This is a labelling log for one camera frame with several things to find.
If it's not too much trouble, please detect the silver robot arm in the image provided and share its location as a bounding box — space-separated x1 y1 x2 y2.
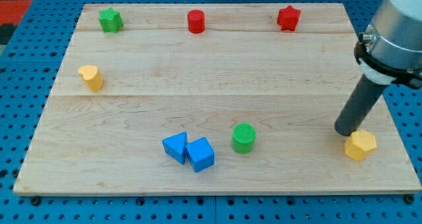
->
355 0 421 89

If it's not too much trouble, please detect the wooden board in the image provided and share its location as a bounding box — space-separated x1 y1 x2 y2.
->
13 3 421 196

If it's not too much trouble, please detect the blue cube block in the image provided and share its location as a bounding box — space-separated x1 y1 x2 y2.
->
186 137 215 173

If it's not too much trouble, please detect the green cylinder block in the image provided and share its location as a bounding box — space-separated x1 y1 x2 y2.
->
231 123 256 154

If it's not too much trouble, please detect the blue triangle block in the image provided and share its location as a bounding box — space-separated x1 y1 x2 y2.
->
162 132 187 165

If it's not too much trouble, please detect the red cylinder block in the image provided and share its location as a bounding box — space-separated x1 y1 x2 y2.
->
187 9 206 34

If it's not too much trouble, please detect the red star block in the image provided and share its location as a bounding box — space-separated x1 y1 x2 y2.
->
277 5 301 32

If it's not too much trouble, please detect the yellow heart block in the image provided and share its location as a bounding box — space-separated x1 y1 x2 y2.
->
78 65 104 92

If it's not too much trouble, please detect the green star block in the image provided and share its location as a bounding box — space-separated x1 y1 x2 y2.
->
99 7 124 33

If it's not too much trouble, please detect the yellow hexagon block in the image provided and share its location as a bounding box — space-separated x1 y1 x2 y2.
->
344 129 377 161

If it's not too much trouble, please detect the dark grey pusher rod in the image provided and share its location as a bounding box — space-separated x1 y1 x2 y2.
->
334 75 386 136

